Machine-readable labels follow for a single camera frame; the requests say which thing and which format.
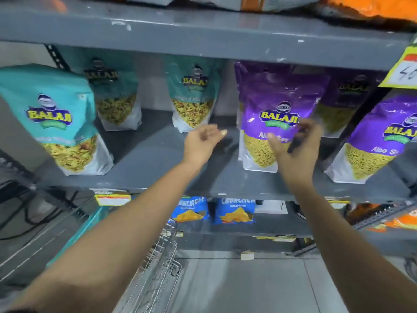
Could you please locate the person's right hand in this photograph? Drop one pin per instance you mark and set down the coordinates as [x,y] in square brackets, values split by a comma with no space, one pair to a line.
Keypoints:
[298,161]

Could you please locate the small yellow shelf label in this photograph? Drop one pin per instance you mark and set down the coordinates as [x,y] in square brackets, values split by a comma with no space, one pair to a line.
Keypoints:
[338,202]

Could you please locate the grey and orange snack packet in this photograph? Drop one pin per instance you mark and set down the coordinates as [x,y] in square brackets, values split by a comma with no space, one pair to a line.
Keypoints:
[247,2]

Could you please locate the person's right thumb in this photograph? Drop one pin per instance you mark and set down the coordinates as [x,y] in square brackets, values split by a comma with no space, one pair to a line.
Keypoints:
[274,142]

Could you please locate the person's left forearm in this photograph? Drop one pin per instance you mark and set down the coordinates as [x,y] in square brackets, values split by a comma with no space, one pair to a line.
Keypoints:
[107,244]

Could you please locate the person's right forearm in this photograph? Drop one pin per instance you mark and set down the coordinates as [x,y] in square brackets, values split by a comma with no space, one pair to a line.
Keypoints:
[345,250]

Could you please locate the person's left hand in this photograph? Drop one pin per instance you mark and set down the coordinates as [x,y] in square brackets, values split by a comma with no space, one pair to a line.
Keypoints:
[197,145]

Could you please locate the person's left thumb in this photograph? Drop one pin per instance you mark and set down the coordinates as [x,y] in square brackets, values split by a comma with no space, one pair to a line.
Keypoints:
[219,134]

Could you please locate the teal snack pouch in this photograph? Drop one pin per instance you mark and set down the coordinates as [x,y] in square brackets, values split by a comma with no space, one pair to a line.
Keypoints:
[194,97]
[55,120]
[115,94]

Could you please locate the blue chips packet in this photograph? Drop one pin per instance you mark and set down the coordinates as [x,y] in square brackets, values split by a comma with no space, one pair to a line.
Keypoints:
[189,209]
[235,210]

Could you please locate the grey metal shelf rack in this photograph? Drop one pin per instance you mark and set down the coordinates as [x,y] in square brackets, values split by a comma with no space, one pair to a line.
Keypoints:
[195,32]

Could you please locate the yellow and white shelf label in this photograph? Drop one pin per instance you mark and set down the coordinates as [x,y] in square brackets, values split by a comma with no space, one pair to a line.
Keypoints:
[112,198]

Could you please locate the orange snack packets on rack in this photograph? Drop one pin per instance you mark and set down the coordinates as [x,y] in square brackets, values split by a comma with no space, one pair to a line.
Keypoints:
[391,220]

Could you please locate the yellow handwritten price tag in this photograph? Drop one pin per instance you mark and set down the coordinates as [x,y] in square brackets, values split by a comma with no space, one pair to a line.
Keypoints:
[402,70]

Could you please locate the purple snack pouch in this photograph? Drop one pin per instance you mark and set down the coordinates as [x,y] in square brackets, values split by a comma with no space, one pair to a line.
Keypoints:
[277,94]
[374,143]
[345,97]
[251,66]

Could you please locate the white box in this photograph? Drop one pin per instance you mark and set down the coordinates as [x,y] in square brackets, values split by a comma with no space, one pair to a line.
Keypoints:
[272,206]

